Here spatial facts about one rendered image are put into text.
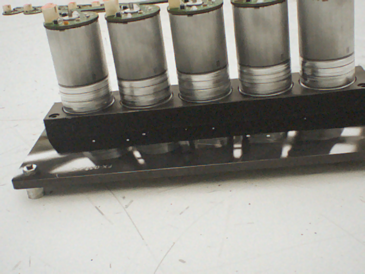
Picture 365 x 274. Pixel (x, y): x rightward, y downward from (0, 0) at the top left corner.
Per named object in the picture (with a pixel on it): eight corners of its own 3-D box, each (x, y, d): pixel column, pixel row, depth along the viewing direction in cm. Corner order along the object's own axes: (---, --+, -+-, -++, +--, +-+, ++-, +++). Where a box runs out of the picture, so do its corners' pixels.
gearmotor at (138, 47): (172, 123, 27) (156, 12, 25) (120, 128, 27) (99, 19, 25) (176, 103, 29) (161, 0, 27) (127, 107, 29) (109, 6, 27)
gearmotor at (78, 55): (113, 129, 27) (91, 20, 25) (61, 133, 27) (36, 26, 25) (120, 108, 29) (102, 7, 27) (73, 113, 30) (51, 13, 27)
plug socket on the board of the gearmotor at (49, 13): (61, 22, 26) (58, 6, 26) (42, 24, 26) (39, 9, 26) (65, 17, 27) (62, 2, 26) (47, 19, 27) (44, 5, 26)
